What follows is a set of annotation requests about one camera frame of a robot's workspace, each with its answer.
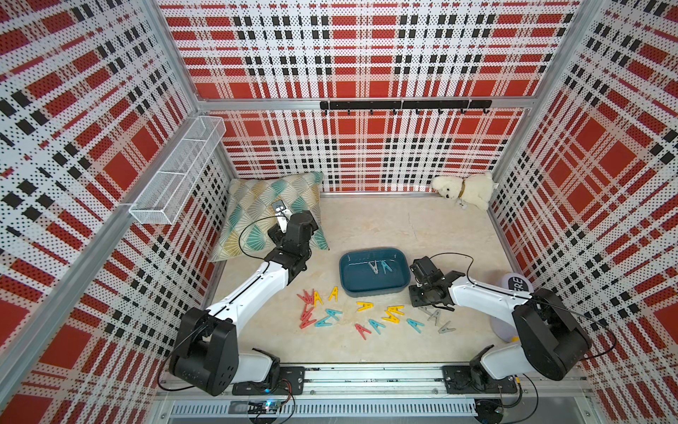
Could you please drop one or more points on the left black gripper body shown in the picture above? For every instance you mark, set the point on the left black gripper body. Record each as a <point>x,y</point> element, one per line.
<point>275,235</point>

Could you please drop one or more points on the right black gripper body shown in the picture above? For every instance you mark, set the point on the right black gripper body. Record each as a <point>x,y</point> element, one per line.
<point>420,296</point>

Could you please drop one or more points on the grey clothespin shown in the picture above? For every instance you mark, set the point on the grey clothespin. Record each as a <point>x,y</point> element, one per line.
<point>435,317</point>
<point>375,266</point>
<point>426,310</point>
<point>446,328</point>

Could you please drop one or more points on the teal clothespin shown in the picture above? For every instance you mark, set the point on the teal clothespin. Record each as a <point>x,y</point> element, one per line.
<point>386,267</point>
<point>334,314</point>
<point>417,326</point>
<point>324,322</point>
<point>376,326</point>

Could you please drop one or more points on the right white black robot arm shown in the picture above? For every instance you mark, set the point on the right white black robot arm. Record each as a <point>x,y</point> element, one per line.
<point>550,340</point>

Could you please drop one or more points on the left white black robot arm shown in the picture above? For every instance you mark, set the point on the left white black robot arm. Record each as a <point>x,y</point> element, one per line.
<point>206,354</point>

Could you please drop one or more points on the teal plastic storage box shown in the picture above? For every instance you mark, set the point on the teal plastic storage box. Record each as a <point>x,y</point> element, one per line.
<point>372,272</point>

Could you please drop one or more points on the yellow clothespin right upper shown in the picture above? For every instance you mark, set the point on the yellow clothespin right upper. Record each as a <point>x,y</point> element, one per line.
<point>396,310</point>

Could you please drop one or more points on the yellow clothespin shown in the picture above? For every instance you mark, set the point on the yellow clothespin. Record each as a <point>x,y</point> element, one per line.
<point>396,310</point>
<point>390,318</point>
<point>333,295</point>
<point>364,306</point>
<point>317,299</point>

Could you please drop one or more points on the yellow clothespin right lower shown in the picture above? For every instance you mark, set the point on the yellow clothespin right lower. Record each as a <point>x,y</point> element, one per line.
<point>390,318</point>

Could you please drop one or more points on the patterned teal yellow pillow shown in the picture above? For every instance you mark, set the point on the patterned teal yellow pillow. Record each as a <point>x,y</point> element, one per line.
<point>250,213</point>

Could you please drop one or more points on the yellow clothespin left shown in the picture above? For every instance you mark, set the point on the yellow clothespin left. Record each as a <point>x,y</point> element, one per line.
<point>317,299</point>

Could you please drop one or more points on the red clothespin left middle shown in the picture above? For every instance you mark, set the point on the red clothespin left middle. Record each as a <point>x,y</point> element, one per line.
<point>307,313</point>

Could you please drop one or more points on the yellow clothespin center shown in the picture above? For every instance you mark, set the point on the yellow clothespin center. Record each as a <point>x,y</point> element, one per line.
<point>364,306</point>

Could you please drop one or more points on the red clothespin left lower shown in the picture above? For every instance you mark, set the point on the red clothespin left lower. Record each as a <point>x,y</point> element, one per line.
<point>307,322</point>

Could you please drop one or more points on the red clothespin center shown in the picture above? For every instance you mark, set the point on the red clothespin center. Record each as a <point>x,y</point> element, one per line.
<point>363,331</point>

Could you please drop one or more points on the white plush dog toy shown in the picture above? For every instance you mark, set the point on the white plush dog toy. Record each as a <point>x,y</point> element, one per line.
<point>475,190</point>

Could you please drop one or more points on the green circuit board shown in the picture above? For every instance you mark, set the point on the green circuit board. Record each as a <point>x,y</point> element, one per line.
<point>265,407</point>

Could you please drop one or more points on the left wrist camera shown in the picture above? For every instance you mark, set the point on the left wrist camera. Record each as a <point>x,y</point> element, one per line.
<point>280,212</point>

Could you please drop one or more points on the white wire mesh shelf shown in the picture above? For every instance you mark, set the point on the white wire mesh shelf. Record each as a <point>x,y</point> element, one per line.
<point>164,197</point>

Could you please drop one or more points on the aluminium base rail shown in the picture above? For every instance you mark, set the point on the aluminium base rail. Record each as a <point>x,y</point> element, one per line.
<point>390,393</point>

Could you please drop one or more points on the black wall hook rail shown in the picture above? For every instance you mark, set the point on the black wall hook rail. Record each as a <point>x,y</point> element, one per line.
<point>404,105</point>

